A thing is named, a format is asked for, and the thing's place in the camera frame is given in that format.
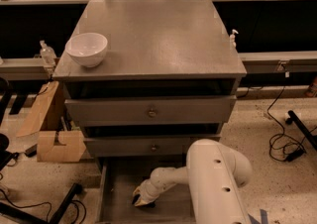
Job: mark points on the grey top drawer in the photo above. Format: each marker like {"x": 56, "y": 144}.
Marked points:
{"x": 150, "y": 111}

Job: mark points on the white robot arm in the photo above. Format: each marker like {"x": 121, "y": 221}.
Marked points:
{"x": 214, "y": 173}

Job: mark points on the small white pump bottle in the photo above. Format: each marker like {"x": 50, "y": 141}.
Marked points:
{"x": 232, "y": 37}

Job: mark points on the cardboard box piece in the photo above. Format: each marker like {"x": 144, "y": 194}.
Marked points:
{"x": 60, "y": 147}

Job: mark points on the black stand leg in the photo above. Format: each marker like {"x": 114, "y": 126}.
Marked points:
{"x": 74, "y": 190}
{"x": 311, "y": 139}

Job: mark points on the orange bottle on floor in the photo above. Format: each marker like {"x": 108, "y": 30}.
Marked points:
{"x": 312, "y": 89}

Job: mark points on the black stand leg right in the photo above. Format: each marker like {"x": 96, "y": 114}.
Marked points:
{"x": 311, "y": 139}

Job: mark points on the grey drawer cabinet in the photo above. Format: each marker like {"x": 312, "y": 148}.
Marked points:
{"x": 157, "y": 48}

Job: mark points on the white ceramic bowl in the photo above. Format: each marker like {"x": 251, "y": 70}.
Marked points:
{"x": 87, "y": 49}

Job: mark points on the grey middle drawer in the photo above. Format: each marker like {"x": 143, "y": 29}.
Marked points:
{"x": 142, "y": 146}

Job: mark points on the grey drawer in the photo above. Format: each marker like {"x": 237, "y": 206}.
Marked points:
{"x": 142, "y": 146}
{"x": 120, "y": 178}
{"x": 150, "y": 111}

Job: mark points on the grey bottom drawer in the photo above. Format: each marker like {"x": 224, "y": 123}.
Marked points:
{"x": 120, "y": 178}

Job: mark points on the black chair base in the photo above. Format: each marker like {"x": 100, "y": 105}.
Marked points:
{"x": 6, "y": 92}

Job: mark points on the clear sanitizer bottle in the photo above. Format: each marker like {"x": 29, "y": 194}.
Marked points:
{"x": 47, "y": 54}

